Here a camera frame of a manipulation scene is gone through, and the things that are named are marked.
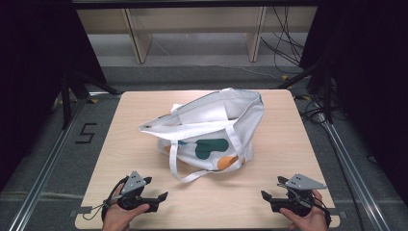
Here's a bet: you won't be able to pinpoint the light wooden shelf unit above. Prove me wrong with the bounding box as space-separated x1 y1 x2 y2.
76 5 319 64

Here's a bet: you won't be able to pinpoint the right hand-held gripper black cable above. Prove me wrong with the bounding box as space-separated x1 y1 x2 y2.
310 192 333 228

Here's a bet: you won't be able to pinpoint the person's left hand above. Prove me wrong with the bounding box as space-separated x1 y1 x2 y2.
101 184 151 231

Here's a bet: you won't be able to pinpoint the white tote bag coloured blobs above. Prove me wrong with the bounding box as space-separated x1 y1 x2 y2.
139 87 266 184

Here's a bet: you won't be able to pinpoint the bundle of hanging black cables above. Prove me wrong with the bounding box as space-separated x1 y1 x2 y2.
260 6 310 75

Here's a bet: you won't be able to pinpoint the black metal stand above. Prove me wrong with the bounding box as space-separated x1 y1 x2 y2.
276 60 335 125
60 67 121 130

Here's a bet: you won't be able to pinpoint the dark curtain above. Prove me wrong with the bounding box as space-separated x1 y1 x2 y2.
0 0 109 193
299 0 408 198

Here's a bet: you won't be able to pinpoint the black floor cables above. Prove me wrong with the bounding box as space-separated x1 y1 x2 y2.
293 90 367 231

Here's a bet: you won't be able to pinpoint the person's right hand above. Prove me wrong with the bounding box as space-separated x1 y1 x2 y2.
279 189 329 231

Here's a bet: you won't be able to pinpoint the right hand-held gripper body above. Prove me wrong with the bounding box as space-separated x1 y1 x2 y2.
270 173 328 218

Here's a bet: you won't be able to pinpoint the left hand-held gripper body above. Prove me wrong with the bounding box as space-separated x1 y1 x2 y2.
115 170 160 214

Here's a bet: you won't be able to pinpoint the aluminium floor rail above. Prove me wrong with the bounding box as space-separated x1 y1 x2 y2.
312 101 392 231
7 91 120 231

